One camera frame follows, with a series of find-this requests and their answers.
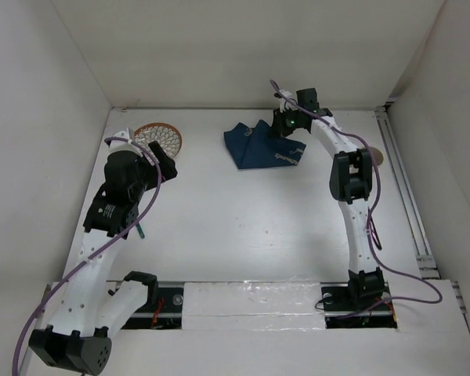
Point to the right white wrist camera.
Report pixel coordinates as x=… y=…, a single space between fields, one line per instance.
x=286 y=100

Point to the aluminium side rail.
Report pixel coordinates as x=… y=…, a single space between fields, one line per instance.
x=423 y=252

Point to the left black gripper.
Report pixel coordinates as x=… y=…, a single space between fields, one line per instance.
x=166 y=164

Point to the brown rimmed floral plate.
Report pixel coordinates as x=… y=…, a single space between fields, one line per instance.
x=168 y=137

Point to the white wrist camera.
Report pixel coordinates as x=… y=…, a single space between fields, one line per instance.
x=121 y=141
x=286 y=100

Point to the green handled metal fork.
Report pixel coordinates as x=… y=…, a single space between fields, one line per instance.
x=140 y=231

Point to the blue fish placemat cloth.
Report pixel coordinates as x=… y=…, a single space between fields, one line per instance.
x=254 y=148

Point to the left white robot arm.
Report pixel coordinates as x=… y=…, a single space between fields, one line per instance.
x=78 y=337

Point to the beige paper cup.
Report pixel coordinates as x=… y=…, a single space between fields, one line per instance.
x=377 y=156

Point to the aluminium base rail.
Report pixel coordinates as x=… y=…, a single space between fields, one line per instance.
x=259 y=306

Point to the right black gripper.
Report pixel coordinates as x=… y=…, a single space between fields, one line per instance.
x=278 y=123

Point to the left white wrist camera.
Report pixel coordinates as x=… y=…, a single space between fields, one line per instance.
x=121 y=141

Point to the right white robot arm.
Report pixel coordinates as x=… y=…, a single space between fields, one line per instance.
x=350 y=184

